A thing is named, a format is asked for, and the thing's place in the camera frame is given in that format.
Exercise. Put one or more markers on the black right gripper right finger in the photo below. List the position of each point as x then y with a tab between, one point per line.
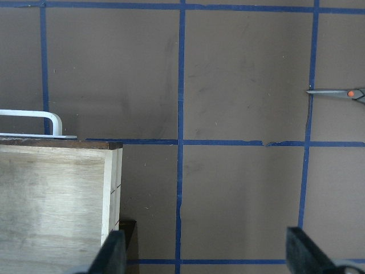
304	256

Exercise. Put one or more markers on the grey orange scissors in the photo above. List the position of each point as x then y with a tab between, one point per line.
353	94

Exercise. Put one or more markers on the light wooden drawer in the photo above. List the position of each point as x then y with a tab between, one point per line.
59	201

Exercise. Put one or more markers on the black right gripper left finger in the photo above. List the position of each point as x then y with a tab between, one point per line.
111	258

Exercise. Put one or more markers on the white drawer handle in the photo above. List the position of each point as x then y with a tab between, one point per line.
54	125

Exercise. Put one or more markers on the dark wooden cabinet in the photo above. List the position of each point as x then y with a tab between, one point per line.
129	226

